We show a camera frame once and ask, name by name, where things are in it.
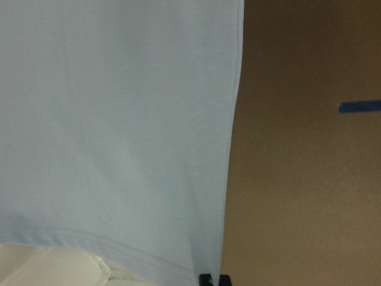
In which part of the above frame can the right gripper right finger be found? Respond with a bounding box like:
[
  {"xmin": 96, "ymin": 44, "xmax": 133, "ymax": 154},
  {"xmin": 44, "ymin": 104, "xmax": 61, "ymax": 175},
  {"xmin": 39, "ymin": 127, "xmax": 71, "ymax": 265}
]
[{"xmin": 218, "ymin": 275, "xmax": 231, "ymax": 286}]

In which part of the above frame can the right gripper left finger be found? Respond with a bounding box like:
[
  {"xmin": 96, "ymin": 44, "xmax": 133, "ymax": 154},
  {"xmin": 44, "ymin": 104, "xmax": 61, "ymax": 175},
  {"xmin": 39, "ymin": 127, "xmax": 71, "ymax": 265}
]
[{"xmin": 199, "ymin": 274, "xmax": 212, "ymax": 286}]

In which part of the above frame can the light blue t-shirt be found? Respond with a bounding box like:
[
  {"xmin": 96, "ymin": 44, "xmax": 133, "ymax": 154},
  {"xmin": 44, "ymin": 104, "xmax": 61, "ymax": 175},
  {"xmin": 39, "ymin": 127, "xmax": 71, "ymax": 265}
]
[{"xmin": 1, "ymin": 1, "xmax": 244, "ymax": 285}]

